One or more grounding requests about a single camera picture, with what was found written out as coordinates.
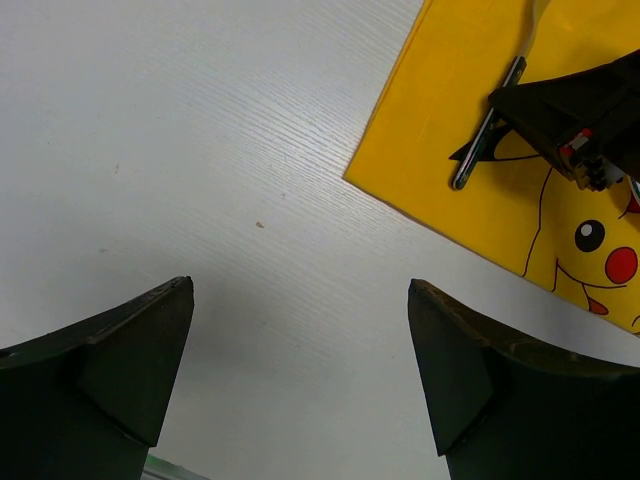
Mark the yellow printed cloth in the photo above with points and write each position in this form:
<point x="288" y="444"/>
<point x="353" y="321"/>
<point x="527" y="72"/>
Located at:
<point x="516" y="210"/>

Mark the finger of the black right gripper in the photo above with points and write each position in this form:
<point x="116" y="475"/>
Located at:
<point x="528" y="109"/>

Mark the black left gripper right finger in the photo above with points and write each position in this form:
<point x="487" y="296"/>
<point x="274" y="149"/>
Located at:
<point x="505" y="405"/>

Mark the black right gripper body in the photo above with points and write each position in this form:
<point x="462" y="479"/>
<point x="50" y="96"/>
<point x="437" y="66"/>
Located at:
<point x="600" y="145"/>

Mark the fork with teal handle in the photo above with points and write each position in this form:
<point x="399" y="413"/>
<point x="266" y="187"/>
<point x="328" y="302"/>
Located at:
<point x="478" y="143"/>

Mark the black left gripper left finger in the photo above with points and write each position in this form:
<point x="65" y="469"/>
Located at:
<point x="88" y="401"/>

